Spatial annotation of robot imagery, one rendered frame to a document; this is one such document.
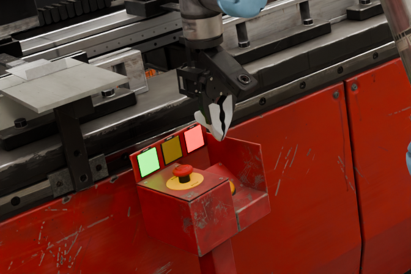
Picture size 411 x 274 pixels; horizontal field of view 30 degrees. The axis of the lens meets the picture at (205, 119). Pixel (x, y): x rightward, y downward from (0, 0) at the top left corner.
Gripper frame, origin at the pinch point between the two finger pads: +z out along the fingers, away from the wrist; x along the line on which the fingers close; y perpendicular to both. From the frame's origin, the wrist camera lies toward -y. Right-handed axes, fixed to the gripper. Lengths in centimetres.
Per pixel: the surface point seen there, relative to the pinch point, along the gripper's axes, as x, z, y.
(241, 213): 3.2, 13.7, -6.4
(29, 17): 15.4, -23.3, 36.8
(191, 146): 0.3, 4.9, 9.6
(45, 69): 19.2, -15.0, 28.0
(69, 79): 19.1, -14.5, 20.1
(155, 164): 10.1, 4.8, 9.6
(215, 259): 7.5, 23.7, -2.0
